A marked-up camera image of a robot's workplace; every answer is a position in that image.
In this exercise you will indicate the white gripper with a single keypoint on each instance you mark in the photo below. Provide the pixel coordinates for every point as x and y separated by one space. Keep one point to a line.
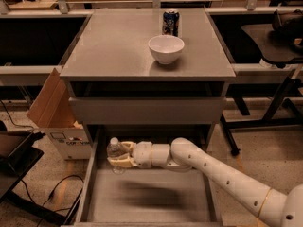
142 154

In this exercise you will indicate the clear plastic water bottle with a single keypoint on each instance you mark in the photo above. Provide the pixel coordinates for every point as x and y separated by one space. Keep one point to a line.
116 149

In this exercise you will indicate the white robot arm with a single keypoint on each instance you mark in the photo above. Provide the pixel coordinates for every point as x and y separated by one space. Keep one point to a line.
272 207

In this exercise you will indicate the open grey middle drawer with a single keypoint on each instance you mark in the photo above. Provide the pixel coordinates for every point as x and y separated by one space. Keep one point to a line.
144 197

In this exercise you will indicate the closed grey top drawer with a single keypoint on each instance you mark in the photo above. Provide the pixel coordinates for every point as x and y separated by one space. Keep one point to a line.
147 111

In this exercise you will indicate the grey drawer cabinet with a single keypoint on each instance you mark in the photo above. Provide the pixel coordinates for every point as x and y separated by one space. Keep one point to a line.
112 60

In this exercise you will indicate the open cardboard box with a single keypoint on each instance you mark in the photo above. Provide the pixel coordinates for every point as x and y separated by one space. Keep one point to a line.
52 113

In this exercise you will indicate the black equipment on left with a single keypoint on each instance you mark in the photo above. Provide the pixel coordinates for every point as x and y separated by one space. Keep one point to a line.
17 156

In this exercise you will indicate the white ceramic bowl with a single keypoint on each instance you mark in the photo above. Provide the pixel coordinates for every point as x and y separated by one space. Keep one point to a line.
166 49

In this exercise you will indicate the blue soda can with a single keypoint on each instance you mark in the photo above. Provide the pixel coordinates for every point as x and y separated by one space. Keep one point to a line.
170 22

